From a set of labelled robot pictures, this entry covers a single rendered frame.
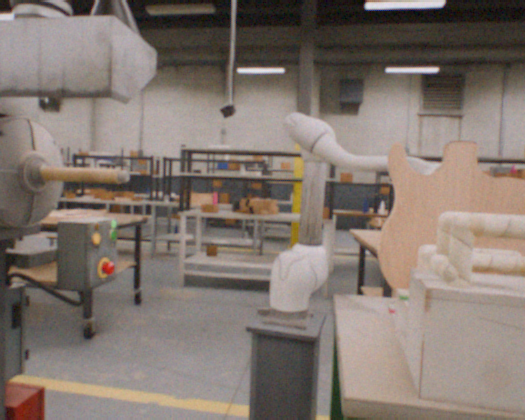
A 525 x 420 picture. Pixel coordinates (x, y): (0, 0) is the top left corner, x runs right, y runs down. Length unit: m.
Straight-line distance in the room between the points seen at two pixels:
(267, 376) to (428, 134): 11.12
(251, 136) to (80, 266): 11.08
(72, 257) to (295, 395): 0.94
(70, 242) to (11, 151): 0.35
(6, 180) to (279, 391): 1.17
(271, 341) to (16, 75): 1.17
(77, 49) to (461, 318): 0.77
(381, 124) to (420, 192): 11.10
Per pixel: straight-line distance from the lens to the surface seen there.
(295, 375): 1.56
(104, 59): 0.76
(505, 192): 1.02
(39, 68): 0.83
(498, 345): 0.67
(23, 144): 1.00
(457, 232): 0.63
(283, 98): 12.17
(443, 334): 0.65
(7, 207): 0.97
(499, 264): 0.82
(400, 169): 0.97
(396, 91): 12.31
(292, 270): 1.49
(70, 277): 1.22
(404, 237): 0.98
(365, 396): 0.66
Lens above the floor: 1.24
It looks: 3 degrees down
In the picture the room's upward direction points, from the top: 2 degrees clockwise
